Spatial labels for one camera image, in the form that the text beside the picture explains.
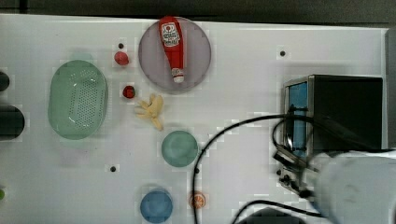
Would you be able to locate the grey round plate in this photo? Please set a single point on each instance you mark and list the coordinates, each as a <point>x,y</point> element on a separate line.
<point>196,57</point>

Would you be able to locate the red ketchup bottle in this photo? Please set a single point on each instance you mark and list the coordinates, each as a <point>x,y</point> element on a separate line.
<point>173,46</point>

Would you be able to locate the green perforated colander basket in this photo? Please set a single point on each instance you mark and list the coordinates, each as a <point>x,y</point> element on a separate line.
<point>77,100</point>

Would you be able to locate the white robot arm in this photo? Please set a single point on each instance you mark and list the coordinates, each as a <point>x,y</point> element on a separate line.
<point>345,187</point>

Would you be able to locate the yellow banana peel toy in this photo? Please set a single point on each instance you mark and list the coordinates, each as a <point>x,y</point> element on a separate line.
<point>151,110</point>

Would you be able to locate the black toaster oven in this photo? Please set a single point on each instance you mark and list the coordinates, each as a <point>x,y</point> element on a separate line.
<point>351,104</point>

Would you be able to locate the red plum toy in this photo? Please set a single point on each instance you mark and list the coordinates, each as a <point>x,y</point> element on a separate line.
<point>121,58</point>

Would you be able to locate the red strawberry toy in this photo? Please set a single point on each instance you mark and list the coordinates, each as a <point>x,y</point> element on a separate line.
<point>128,92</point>

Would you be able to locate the orange slice toy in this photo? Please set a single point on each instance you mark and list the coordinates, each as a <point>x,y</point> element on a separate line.
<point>197,200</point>

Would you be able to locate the blue bowl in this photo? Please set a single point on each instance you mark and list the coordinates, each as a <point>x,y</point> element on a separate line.
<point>156,207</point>

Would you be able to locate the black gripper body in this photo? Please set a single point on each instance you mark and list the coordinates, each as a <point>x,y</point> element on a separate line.
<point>295,172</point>

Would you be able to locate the black cylindrical cup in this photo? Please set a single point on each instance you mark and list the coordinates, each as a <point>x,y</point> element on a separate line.
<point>12,122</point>

